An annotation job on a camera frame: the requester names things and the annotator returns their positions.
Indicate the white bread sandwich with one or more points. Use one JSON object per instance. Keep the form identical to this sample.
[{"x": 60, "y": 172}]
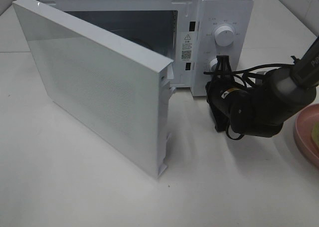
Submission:
[{"x": 315, "y": 135}]

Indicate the lower white timer knob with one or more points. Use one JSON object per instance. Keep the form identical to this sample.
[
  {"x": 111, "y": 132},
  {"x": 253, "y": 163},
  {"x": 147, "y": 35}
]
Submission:
[{"x": 214, "y": 65}]

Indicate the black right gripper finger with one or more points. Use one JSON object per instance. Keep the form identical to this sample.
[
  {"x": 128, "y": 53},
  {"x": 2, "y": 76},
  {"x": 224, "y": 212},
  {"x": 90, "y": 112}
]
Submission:
[
  {"x": 226, "y": 65},
  {"x": 219, "y": 66}
]

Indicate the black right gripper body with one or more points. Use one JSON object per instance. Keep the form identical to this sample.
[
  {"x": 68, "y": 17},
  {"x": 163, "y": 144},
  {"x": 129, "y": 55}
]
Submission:
[{"x": 222, "y": 91}]

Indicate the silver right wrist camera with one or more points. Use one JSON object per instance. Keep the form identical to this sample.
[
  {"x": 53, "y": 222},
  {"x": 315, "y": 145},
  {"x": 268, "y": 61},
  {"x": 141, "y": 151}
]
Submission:
[{"x": 259, "y": 79}]

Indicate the pink round plate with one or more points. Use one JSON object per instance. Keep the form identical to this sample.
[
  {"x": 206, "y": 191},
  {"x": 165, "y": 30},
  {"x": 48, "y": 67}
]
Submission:
[{"x": 302, "y": 133}]

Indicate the white microwave oven body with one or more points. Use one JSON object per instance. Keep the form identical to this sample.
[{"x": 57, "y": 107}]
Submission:
[{"x": 182, "y": 30}]

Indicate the white microwave door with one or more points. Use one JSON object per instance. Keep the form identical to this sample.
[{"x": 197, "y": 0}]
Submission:
[{"x": 115, "y": 87}]

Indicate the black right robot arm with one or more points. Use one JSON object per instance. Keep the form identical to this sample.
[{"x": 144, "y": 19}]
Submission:
[{"x": 258, "y": 100}]

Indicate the upper white power knob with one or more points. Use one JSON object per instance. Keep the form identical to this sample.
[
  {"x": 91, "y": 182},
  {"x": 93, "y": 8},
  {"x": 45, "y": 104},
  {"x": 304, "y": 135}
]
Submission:
[{"x": 224, "y": 35}]

